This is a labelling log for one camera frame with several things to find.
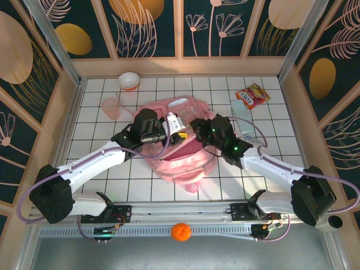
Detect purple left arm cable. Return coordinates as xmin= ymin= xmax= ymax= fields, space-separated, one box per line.
xmin=16 ymin=120 xmax=171 ymax=242

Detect aluminium frame post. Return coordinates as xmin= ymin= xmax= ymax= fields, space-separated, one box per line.
xmin=277 ymin=0 xmax=330 ymax=82
xmin=22 ymin=0 xmax=85 ymax=85

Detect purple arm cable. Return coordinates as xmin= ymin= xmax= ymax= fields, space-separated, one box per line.
xmin=226 ymin=115 xmax=360 ymax=243
xmin=16 ymin=120 xmax=171 ymax=242

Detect white bowl orange base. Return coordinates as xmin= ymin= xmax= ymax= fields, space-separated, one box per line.
xmin=117 ymin=71 xmax=141 ymax=92

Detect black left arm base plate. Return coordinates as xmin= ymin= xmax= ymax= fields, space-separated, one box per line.
xmin=80 ymin=204 xmax=133 ymax=224

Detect perforated metal strip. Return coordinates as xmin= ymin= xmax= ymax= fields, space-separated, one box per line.
xmin=39 ymin=226 xmax=254 ymax=239

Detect pink school backpack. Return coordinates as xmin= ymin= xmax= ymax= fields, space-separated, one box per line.
xmin=116 ymin=95 xmax=219 ymax=194

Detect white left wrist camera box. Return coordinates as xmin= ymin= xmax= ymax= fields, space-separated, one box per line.
xmin=164 ymin=112 xmax=186 ymax=133

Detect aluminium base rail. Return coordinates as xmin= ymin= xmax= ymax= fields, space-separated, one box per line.
xmin=28 ymin=199 xmax=332 ymax=226

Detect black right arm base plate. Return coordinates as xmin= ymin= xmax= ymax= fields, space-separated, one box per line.
xmin=229 ymin=202 xmax=282 ymax=222

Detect red orange snack packet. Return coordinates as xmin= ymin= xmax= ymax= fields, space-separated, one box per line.
xmin=235 ymin=83 xmax=271 ymax=110

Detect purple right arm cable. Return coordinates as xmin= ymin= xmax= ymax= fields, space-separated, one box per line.
xmin=226 ymin=115 xmax=360 ymax=243

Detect orange ball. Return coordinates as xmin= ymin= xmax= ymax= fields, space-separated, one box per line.
xmin=170 ymin=222 xmax=192 ymax=242

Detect translucent pink plastic cup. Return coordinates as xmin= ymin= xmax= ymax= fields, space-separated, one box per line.
xmin=101 ymin=97 xmax=121 ymax=120

